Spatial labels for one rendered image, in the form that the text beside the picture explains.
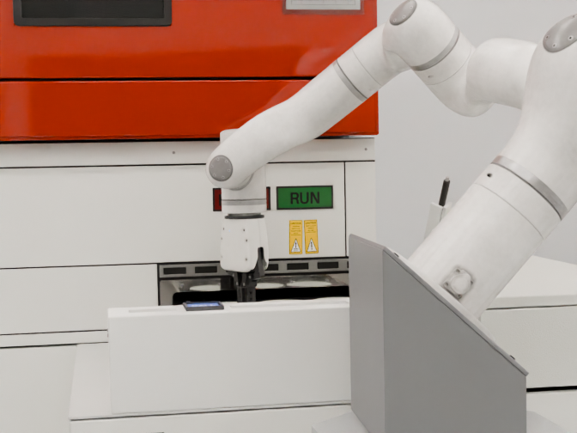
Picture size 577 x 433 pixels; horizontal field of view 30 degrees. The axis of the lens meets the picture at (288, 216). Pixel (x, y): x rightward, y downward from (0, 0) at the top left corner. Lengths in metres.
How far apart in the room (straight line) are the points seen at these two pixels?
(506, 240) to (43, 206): 1.06
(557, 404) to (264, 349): 0.46
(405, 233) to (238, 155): 1.96
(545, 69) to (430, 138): 2.41
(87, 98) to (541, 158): 1.00
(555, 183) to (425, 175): 2.42
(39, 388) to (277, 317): 0.76
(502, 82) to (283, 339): 0.49
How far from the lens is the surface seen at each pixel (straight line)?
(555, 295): 1.70
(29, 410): 2.22
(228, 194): 1.99
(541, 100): 1.44
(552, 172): 1.41
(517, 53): 1.61
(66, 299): 2.18
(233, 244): 2.01
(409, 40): 1.73
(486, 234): 1.39
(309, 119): 1.94
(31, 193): 2.17
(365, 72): 1.91
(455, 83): 1.77
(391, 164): 3.78
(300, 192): 2.20
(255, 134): 1.90
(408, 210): 3.80
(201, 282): 2.17
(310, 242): 2.21
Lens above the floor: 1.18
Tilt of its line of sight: 3 degrees down
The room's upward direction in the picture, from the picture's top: 1 degrees counter-clockwise
